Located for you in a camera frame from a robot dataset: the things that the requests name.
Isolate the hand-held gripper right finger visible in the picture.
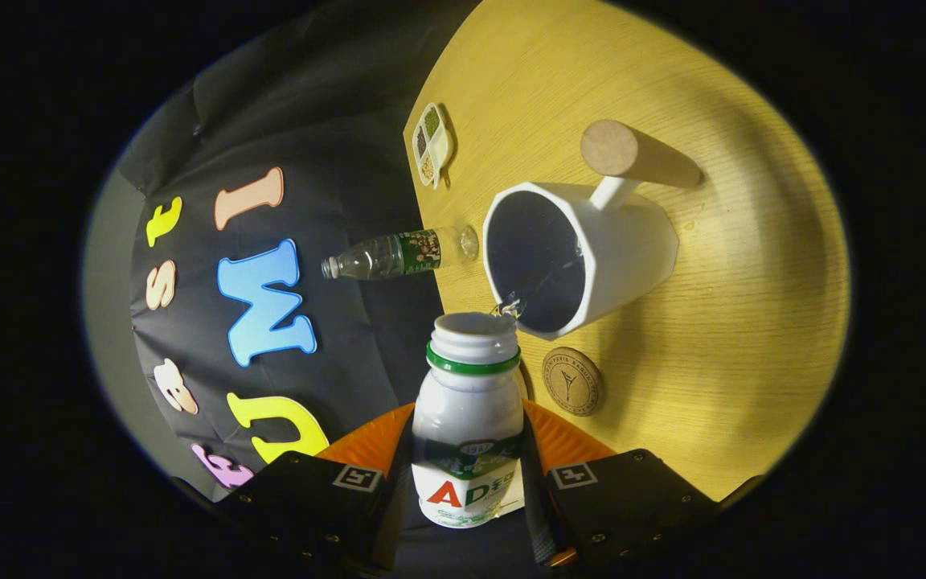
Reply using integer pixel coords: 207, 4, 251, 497
520, 400, 723, 575

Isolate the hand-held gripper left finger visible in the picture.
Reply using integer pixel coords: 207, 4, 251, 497
228, 403, 416, 577

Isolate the white juice bottle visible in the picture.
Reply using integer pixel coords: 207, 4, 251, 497
411, 311, 526, 529

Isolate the round cork coaster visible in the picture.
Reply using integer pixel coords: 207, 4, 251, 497
542, 347, 604, 417

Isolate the white cup with wooden handle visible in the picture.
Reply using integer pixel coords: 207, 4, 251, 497
482, 119, 703, 341

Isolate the clear plastic water bottle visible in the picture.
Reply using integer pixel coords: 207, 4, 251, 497
322, 225, 480, 281

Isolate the wooden table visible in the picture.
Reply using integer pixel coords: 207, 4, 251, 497
403, 0, 851, 503

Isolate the white divided seasoning dish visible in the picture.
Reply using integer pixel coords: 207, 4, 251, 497
412, 102, 454, 191

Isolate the black backdrop cloth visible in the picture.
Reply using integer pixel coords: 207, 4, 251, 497
113, 0, 484, 495

